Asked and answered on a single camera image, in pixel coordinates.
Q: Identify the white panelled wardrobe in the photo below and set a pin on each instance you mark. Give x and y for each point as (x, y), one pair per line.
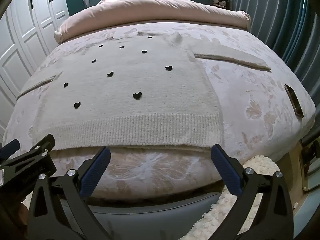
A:
(27, 30)

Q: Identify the smartphone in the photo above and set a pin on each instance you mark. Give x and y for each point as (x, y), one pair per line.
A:
(294, 101)

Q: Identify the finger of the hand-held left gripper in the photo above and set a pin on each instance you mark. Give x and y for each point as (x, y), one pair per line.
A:
(42, 143)
(10, 145)

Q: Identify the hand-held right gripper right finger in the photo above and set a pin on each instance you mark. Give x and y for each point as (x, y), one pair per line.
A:
(226, 171)

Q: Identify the gold-framed mirror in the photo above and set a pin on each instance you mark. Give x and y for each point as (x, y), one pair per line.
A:
(311, 170)

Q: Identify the grey padded bed frame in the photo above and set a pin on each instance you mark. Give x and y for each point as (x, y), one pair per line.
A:
(155, 212)

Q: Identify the bed with floral cover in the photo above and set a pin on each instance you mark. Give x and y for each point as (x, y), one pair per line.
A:
(250, 100)

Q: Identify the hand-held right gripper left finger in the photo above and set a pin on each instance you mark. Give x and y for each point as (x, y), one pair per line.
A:
(96, 171)

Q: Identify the grey-blue curtain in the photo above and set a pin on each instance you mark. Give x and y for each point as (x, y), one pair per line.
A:
(275, 17)

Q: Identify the cream knit sweater black hearts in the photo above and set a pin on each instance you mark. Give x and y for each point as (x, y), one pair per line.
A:
(150, 87)

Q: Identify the white fluffy rug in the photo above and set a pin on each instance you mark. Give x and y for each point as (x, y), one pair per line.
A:
(260, 165)

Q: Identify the pink duvet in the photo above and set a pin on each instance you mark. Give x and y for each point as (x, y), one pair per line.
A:
(155, 12)

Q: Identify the plush toy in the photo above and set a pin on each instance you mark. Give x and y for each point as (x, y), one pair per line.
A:
(219, 2)

